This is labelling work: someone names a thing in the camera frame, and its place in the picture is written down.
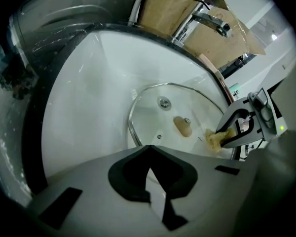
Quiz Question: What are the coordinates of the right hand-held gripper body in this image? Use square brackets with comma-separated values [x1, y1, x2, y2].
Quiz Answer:
[246, 79, 291, 141]

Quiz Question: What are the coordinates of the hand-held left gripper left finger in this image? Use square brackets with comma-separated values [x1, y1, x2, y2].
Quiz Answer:
[22, 145, 175, 237]

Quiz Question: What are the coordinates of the grey corrugated hose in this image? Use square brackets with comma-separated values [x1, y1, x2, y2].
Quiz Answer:
[127, 0, 151, 26]

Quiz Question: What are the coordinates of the large open cardboard box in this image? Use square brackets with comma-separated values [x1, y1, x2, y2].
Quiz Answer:
[138, 0, 266, 69]

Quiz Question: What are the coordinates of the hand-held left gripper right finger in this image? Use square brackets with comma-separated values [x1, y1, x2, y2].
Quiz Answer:
[150, 145, 259, 237]

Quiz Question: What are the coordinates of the chrome sink faucet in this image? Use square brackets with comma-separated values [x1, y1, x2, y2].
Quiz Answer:
[171, 10, 231, 45]

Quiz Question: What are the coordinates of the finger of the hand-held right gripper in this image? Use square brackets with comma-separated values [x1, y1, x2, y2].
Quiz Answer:
[221, 112, 265, 149]
[216, 99, 253, 134]

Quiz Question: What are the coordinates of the round glass lid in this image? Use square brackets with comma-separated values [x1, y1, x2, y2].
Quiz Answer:
[127, 82, 237, 160]

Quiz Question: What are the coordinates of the yellow sponge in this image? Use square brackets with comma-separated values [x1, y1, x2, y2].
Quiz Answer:
[205, 128, 237, 154]

